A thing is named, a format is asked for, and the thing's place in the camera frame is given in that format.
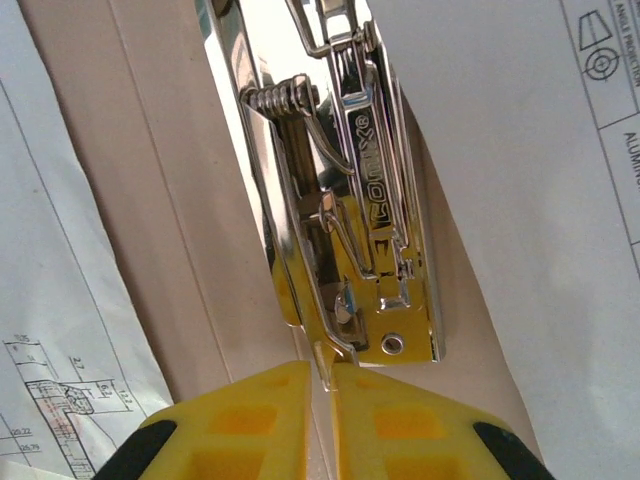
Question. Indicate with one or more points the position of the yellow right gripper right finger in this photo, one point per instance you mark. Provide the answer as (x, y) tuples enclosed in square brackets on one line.
[(410, 430)]

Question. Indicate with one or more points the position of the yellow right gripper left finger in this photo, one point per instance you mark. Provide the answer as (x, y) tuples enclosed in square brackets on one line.
[(250, 430)]

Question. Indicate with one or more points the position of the pink paper folder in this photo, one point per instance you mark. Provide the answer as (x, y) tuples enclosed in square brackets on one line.
[(175, 225)]

